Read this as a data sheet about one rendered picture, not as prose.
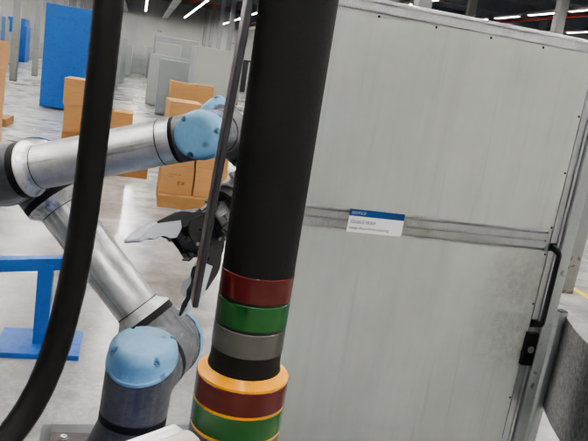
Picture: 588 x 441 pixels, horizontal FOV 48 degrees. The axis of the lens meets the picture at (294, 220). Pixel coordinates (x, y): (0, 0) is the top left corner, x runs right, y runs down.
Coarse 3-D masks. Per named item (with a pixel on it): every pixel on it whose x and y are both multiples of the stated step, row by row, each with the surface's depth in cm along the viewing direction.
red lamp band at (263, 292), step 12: (228, 276) 29; (240, 276) 29; (228, 288) 29; (240, 288) 29; (252, 288) 29; (264, 288) 29; (276, 288) 29; (288, 288) 30; (240, 300) 29; (252, 300) 29; (264, 300) 29; (276, 300) 29; (288, 300) 30
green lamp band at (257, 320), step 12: (216, 312) 30; (228, 312) 29; (240, 312) 29; (252, 312) 29; (264, 312) 29; (276, 312) 29; (288, 312) 30; (228, 324) 29; (240, 324) 29; (252, 324) 29; (264, 324) 29; (276, 324) 30
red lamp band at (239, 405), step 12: (204, 384) 30; (204, 396) 30; (216, 396) 29; (228, 396) 29; (240, 396) 29; (252, 396) 29; (264, 396) 30; (276, 396) 30; (216, 408) 30; (228, 408) 29; (240, 408) 29; (252, 408) 29; (264, 408) 30; (276, 408) 30
